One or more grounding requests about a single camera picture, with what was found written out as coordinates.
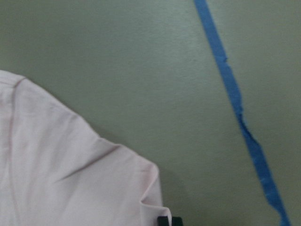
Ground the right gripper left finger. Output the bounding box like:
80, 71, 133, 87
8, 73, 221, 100
157, 216, 168, 226

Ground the pink Snoopy t-shirt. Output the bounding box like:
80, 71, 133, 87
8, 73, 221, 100
0, 71, 172, 226

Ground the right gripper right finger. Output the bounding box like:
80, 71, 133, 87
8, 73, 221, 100
172, 217, 183, 226

